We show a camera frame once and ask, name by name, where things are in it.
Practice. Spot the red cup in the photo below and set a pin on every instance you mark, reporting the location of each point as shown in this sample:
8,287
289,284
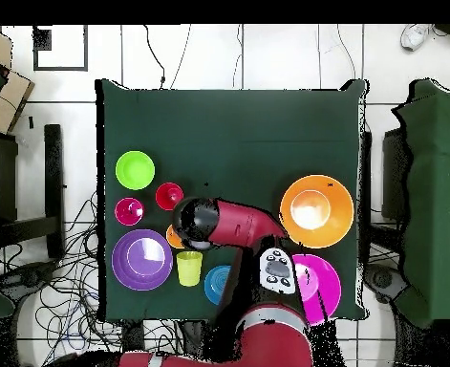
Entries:
165,195

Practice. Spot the orange cup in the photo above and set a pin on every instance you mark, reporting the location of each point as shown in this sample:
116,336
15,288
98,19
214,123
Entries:
172,239

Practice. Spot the yellow cup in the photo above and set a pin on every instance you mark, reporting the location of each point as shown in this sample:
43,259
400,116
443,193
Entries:
189,269

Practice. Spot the purple bowl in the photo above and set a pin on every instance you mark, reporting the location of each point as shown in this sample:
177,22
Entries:
125,263

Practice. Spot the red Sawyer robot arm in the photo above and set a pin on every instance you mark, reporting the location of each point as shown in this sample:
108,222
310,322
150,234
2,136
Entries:
243,225

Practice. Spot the dark green tablecloth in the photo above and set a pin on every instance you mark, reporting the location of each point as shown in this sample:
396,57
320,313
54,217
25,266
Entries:
228,133

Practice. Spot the blue bowl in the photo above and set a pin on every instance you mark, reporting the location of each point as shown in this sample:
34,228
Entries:
215,284

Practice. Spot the small green bowl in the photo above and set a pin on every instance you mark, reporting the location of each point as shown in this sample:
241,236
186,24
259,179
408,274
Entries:
135,170

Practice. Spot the magenta cup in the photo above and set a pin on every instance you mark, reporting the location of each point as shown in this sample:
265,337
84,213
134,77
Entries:
125,214

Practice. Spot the large orange bowl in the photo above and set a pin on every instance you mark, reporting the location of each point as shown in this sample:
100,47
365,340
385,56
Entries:
339,225

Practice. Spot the large pink bowl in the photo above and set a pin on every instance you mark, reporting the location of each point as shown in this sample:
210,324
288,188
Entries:
324,286

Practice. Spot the black power adapter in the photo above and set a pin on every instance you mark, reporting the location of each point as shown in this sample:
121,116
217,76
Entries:
132,336

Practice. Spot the black box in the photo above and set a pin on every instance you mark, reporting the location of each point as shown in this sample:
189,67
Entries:
392,172

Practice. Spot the white shoe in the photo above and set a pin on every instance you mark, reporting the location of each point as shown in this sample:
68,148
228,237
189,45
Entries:
413,36

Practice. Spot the black chair frame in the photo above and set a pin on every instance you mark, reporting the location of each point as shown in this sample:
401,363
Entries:
53,172

